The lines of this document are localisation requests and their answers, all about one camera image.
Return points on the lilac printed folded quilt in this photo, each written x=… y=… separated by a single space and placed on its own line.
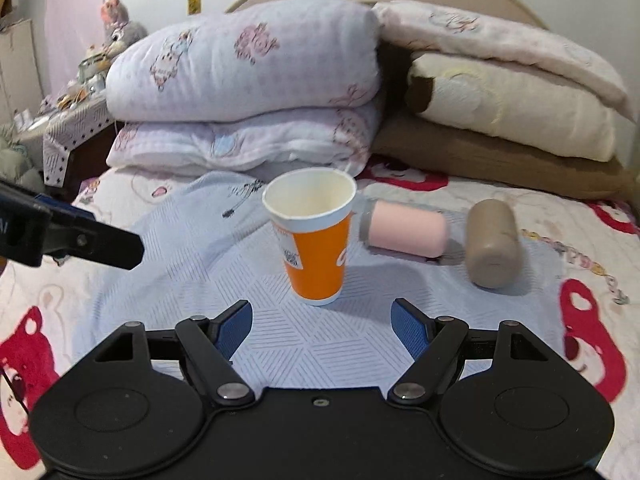
x=240 y=65

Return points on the orange paper cup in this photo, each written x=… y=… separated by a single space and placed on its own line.
x=315 y=255

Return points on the pink cup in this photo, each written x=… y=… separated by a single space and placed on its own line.
x=407 y=230

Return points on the light blue textured mat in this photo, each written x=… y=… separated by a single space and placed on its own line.
x=190 y=270

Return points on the grey padded cloth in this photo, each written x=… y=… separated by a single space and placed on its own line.
x=17 y=160

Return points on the brown pillow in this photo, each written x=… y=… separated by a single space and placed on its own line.
x=500 y=160

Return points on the yellow wall sticker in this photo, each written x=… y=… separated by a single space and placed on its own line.
x=194 y=5

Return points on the bedside table with starred cloth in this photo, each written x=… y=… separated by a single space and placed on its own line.
x=70 y=130

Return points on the pile of assorted clutter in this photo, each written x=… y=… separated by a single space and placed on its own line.
x=85 y=80

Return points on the lilac printed pillow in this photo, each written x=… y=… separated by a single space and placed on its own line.
x=260 y=140

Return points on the taupe cup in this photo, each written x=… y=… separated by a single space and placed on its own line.
x=492 y=252

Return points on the cream pillow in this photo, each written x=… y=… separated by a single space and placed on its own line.
x=510 y=105

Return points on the pink folded quilt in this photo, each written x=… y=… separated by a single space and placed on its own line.
x=500 y=40

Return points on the beige cabinet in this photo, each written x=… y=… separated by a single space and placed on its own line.
x=17 y=70

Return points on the grey plush toy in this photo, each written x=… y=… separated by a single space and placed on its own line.
x=122 y=25

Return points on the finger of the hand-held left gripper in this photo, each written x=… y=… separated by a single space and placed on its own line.
x=100 y=245

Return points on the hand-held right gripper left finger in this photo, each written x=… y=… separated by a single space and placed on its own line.
x=234 y=329

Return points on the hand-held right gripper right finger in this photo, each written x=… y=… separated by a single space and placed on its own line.
x=406 y=327

